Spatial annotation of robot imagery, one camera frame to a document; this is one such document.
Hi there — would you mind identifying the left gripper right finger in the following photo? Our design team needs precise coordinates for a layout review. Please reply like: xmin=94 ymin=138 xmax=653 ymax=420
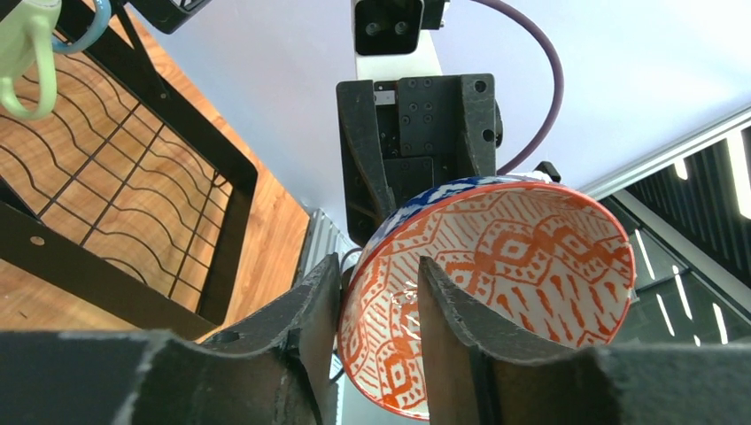
xmin=418 ymin=257 xmax=750 ymax=424

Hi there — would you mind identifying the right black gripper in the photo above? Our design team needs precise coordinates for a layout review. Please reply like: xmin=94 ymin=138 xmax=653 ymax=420
xmin=336 ymin=73 xmax=502 ymax=245

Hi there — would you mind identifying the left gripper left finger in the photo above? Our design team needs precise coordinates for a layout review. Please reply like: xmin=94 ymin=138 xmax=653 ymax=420
xmin=1 ymin=254 xmax=341 ymax=424

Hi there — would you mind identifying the red patterned bowl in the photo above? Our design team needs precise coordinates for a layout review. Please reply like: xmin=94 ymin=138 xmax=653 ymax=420
xmin=337 ymin=175 xmax=636 ymax=421

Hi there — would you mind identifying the black wire dish rack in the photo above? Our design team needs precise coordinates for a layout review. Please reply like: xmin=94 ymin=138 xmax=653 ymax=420
xmin=1 ymin=1 xmax=258 ymax=339

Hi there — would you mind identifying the blue mug yellow inside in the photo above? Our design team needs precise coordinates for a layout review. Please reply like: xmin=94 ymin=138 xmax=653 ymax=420
xmin=52 ymin=0 xmax=112 ymax=55

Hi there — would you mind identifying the green handled cream mug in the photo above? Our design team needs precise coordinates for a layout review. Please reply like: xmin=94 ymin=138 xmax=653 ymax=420
xmin=1 ymin=1 xmax=62 ymax=120

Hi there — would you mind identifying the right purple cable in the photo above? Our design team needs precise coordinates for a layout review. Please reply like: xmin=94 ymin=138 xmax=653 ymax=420
xmin=468 ymin=0 xmax=566 ymax=176

